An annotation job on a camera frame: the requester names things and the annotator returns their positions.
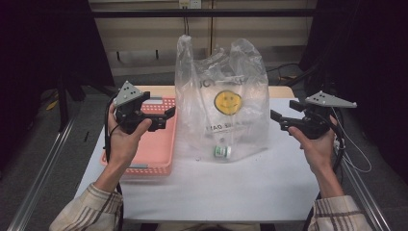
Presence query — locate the person's left hand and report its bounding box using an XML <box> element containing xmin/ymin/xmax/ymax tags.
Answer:
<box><xmin>107</xmin><ymin>103</ymin><xmax>153</xmax><ymax>167</ymax></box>

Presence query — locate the white wall socket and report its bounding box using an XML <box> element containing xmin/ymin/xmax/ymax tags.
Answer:
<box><xmin>178</xmin><ymin>0</ymin><xmax>202</xmax><ymax>10</ymax></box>

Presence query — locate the black horizontal bar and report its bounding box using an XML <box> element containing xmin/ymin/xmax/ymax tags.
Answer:
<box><xmin>90</xmin><ymin>9</ymin><xmax>319</xmax><ymax>19</ymax></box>

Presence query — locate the person's right hand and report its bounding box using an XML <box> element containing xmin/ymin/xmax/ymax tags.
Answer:
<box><xmin>288</xmin><ymin>115</ymin><xmax>339</xmax><ymax>176</ymax></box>

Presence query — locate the small white-capped bottle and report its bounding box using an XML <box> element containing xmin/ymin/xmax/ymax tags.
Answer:
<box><xmin>214</xmin><ymin>144</ymin><xmax>232</xmax><ymax>159</ymax></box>

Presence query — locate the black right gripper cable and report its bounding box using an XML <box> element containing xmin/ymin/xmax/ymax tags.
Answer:
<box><xmin>302</xmin><ymin>107</ymin><xmax>346</xmax><ymax>231</ymax></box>

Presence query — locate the white table cover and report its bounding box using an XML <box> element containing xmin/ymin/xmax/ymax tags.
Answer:
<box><xmin>74</xmin><ymin>97</ymin><xmax>321</xmax><ymax>223</ymax></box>

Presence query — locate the clear smiley plastic bag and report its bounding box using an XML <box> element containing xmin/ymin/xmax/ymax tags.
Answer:
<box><xmin>174</xmin><ymin>34</ymin><xmax>271</xmax><ymax>164</ymax></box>

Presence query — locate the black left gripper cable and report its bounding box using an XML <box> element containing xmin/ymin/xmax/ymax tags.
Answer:
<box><xmin>102</xmin><ymin>95</ymin><xmax>125</xmax><ymax>231</ymax></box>

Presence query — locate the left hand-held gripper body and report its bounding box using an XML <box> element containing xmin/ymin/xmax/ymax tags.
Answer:
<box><xmin>112</xmin><ymin>80</ymin><xmax>167</xmax><ymax>135</ymax></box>

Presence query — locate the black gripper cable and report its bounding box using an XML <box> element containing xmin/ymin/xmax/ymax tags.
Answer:
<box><xmin>302</xmin><ymin>107</ymin><xmax>346</xmax><ymax>231</ymax></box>
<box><xmin>102</xmin><ymin>95</ymin><xmax>125</xmax><ymax>231</ymax></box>

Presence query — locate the black hanging wall cable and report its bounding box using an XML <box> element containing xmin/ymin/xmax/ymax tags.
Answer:
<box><xmin>182</xmin><ymin>15</ymin><xmax>191</xmax><ymax>37</ymax></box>

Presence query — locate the wooden table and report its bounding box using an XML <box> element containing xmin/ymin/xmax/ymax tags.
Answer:
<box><xmin>136</xmin><ymin>85</ymin><xmax>295</xmax><ymax>99</ymax></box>

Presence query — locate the yellow floor tape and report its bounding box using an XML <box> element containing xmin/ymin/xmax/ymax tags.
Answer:
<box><xmin>45</xmin><ymin>99</ymin><xmax>60</xmax><ymax>112</ymax></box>

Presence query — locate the black metal stand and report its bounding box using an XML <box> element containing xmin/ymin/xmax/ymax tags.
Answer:
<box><xmin>55</xmin><ymin>75</ymin><xmax>71</xmax><ymax>133</ymax></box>

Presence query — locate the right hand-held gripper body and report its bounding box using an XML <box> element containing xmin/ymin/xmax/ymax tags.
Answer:
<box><xmin>279</xmin><ymin>90</ymin><xmax>358</xmax><ymax>140</ymax></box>

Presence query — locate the pink plastic basket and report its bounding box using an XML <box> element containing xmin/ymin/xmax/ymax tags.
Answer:
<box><xmin>99</xmin><ymin>95</ymin><xmax>178</xmax><ymax>177</ymax></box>

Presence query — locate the white thin cable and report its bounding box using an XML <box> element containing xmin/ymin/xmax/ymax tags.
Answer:
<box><xmin>331</xmin><ymin>107</ymin><xmax>373</xmax><ymax>174</ymax></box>

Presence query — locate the aluminium floor rail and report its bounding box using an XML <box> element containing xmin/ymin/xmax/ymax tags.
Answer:
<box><xmin>340</xmin><ymin>157</ymin><xmax>392</xmax><ymax>231</ymax></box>
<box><xmin>8</xmin><ymin>117</ymin><xmax>76</xmax><ymax>231</ymax></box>

